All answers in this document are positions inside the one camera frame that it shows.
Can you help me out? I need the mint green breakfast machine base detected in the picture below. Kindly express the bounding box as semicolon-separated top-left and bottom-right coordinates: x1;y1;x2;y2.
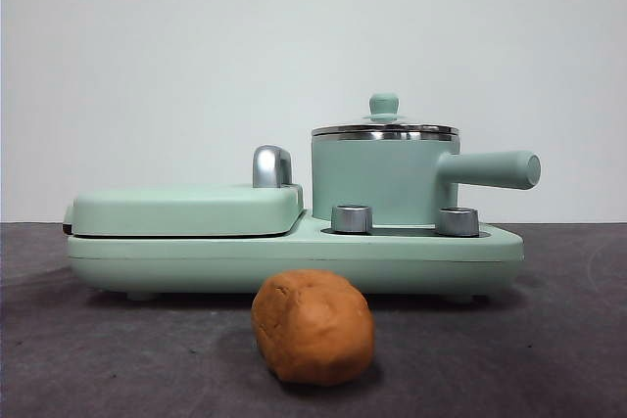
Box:
66;209;525;302

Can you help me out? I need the brown potato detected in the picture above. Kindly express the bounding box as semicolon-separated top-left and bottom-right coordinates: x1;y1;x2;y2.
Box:
250;268;376;387

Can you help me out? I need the mint green pot with handle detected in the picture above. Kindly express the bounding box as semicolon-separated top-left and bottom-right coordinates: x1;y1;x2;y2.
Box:
311;132;543;223

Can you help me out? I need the glass lid with green knob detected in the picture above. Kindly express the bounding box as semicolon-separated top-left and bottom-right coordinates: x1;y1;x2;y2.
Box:
312;91;459;138

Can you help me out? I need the silver griddle cover handle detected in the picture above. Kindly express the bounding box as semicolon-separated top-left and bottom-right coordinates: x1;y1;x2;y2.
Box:
252;144;296;189

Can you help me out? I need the silver control knob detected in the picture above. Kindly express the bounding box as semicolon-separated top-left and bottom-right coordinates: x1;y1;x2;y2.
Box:
437;207;480;237
331;204;374;233

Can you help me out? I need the mint green griddle cover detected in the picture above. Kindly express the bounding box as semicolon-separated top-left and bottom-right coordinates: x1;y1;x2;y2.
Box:
62;181;305;238

